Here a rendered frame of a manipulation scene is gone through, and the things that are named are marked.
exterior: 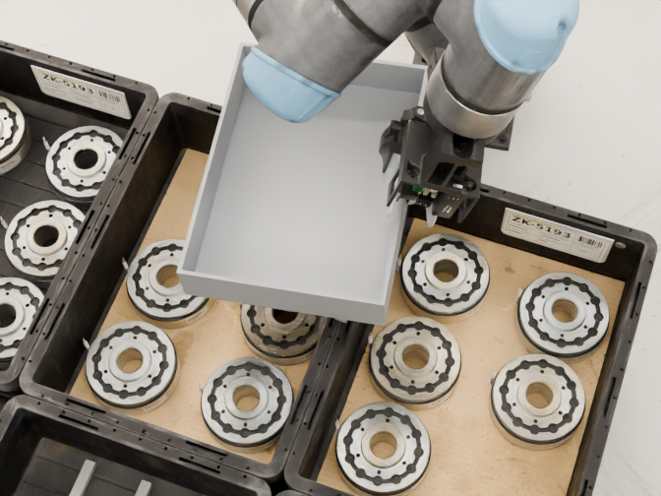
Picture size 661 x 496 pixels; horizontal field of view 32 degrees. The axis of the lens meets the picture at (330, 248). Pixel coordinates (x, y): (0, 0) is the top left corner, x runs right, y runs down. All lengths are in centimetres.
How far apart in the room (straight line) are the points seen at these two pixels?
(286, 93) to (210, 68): 77
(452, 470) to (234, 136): 43
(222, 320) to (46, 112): 38
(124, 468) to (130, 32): 70
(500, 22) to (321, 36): 15
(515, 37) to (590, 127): 83
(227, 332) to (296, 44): 52
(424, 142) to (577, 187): 62
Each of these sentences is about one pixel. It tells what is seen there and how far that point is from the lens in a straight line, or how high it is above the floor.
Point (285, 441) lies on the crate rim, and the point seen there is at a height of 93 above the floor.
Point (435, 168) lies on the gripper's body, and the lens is 101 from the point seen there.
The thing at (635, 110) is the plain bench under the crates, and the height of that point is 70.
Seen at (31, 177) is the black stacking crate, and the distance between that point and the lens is 150.
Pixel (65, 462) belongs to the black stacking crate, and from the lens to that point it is 135.
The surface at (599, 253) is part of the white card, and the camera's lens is 137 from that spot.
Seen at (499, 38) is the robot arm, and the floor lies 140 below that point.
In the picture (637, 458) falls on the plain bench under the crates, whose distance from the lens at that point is 148.
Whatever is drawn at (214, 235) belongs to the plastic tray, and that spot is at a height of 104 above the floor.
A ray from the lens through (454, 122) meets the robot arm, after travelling 94.
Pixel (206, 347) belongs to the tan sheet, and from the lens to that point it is 136.
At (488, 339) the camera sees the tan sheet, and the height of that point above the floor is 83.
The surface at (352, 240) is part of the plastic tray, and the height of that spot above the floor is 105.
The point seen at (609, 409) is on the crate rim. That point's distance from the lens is 124.
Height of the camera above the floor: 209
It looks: 64 degrees down
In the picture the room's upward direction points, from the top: 3 degrees counter-clockwise
